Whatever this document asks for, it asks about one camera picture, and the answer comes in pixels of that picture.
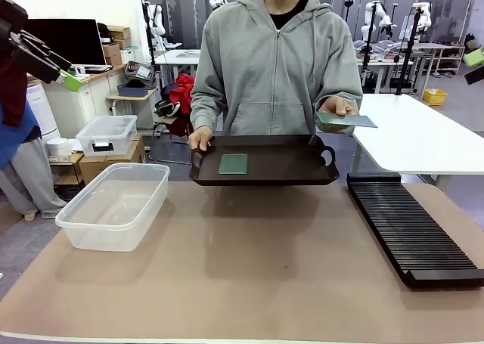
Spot red garment on chair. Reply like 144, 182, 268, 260
168, 73, 197, 114

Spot blue cloth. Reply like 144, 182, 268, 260
0, 101, 42, 171

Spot yellow plastic basket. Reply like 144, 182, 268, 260
422, 88, 448, 106

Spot green PCB board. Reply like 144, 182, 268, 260
218, 153, 250, 175
315, 111, 379, 130

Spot white air purifier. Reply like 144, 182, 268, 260
25, 81, 61, 139

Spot wooden background table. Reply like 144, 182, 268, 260
411, 43, 466, 76

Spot person's left sleeved forearm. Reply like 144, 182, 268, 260
313, 75, 364, 113

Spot dark brown serving tray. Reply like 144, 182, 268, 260
188, 134, 340, 187

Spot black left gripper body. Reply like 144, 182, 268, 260
0, 20, 18, 73

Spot white cabinet with wood top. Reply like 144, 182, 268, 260
28, 62, 128, 139

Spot black computer monitor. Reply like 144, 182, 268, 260
23, 18, 114, 75

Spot black metal chair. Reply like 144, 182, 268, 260
153, 98, 197, 166

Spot black slotted PCB rack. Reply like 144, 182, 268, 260
346, 172, 484, 289

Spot person's right sleeved forearm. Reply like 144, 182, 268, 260
190, 82, 224, 133

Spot person's left hand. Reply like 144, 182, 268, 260
317, 95, 360, 116

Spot white background desk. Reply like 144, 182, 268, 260
154, 48, 201, 84

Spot person's right hand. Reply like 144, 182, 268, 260
188, 128, 213, 151

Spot navy blue bin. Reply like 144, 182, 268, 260
116, 82, 149, 98

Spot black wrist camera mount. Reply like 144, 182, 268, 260
0, 0, 29, 31

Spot large cardboard box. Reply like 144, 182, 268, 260
78, 134, 147, 186

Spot grey trousers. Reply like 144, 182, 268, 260
0, 138, 69, 218

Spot dark red jacket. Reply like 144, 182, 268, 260
0, 56, 29, 128

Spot person in grey hoodie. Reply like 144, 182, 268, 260
190, 0, 364, 137

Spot small wooden side table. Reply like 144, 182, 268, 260
107, 86, 160, 129

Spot small cardboard box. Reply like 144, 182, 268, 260
107, 25, 132, 41
101, 41, 124, 67

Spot clear lidded storage box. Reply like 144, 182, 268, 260
75, 114, 138, 157

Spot white round canister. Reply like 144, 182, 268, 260
45, 138, 73, 158

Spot black tripod stand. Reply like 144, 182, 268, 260
395, 7, 427, 95

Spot white table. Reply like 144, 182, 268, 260
351, 93, 484, 192

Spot black case with label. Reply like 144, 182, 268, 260
124, 60, 156, 82

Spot small black frame side table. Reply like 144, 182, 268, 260
48, 153, 86, 201

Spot clear plastic box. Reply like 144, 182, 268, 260
55, 162, 171, 253

